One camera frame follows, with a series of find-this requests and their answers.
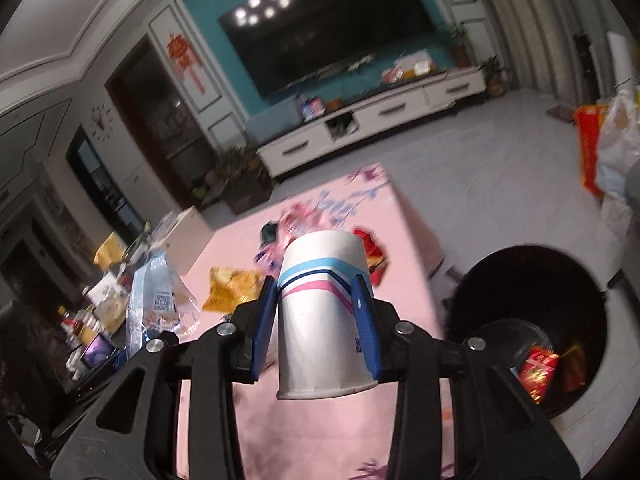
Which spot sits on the black round trash bin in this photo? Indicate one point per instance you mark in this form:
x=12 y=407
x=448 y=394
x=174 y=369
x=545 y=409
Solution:
x=528 y=296

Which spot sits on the white tv cabinet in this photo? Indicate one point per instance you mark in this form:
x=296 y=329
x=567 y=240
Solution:
x=361 y=120

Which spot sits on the clear plastic bag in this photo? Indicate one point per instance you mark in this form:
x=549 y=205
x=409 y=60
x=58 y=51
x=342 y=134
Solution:
x=159 y=302

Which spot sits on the potted plant by cabinet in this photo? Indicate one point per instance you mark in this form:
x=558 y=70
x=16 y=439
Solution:
x=455 y=38

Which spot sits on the potted plant on floor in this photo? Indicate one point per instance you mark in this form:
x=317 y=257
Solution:
x=492 y=70

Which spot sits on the red snack bag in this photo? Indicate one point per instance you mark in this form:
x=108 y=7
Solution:
x=376 y=257

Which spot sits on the pink floral table cloth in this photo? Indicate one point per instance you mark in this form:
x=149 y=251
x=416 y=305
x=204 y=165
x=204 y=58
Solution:
x=315 y=411

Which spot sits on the yellow snack bag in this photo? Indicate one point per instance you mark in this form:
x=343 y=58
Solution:
x=230 y=287

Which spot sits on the white plastic shopping bag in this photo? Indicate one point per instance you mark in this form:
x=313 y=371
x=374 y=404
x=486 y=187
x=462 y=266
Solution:
x=618 y=143

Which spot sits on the red chinese knot decoration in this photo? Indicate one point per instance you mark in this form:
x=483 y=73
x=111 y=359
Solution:
x=181 y=53

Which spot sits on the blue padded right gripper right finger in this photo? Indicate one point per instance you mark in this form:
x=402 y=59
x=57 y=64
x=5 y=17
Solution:
x=364 y=311

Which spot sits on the white striped paper cup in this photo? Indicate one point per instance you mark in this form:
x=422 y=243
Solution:
x=319 y=351

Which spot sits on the large dark planter plants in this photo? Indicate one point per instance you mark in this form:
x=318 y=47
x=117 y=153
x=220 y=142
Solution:
x=244 y=178

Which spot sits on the red gift bag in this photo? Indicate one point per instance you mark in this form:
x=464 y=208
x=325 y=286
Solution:
x=589 y=120

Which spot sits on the white cardboard box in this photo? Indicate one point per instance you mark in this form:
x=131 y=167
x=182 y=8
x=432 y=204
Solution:
x=186 y=239

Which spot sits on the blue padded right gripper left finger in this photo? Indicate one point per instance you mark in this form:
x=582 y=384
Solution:
x=259 y=331

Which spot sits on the large black television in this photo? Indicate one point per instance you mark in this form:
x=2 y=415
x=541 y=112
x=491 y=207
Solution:
x=283 y=42

